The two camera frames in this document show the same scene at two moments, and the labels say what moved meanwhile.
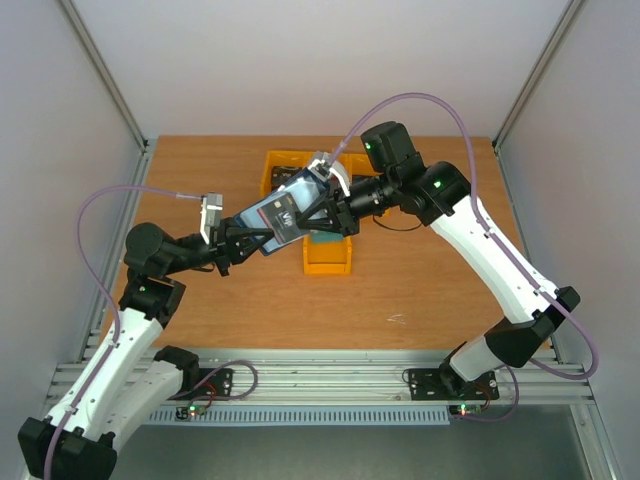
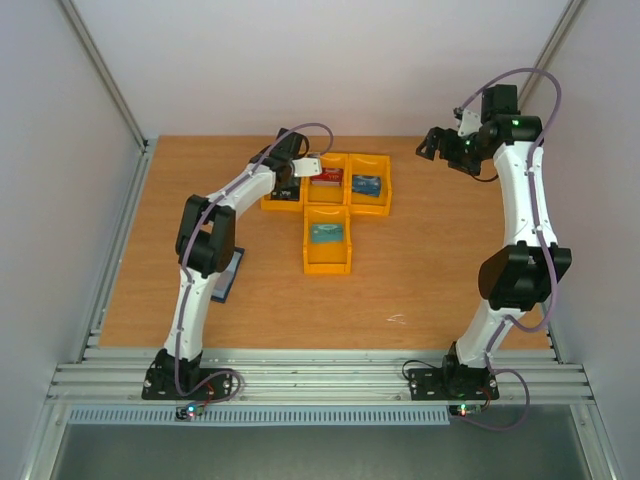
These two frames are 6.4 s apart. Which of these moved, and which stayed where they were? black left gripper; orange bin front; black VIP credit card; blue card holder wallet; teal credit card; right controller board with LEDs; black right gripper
Moved: black right gripper; black VIP credit card; blue card holder wallet; black left gripper
Stayed: teal credit card; orange bin front; right controller board with LEDs
